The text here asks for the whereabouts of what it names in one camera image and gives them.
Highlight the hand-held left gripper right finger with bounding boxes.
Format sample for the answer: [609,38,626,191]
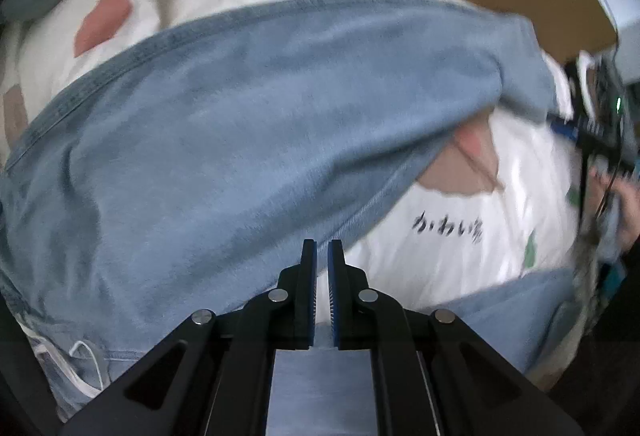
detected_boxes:
[329,240,583,436]

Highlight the person's right hand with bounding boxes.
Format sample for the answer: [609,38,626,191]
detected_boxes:
[590,163,640,254]

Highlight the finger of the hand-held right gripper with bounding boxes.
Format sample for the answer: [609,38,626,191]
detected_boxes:
[547,113,588,144]

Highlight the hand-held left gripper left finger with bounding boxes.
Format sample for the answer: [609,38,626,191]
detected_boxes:
[60,239,318,436]

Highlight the white printed blanket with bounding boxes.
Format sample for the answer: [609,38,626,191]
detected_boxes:
[0,0,596,312]

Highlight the blue denim pants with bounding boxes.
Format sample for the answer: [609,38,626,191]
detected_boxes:
[0,0,583,422]

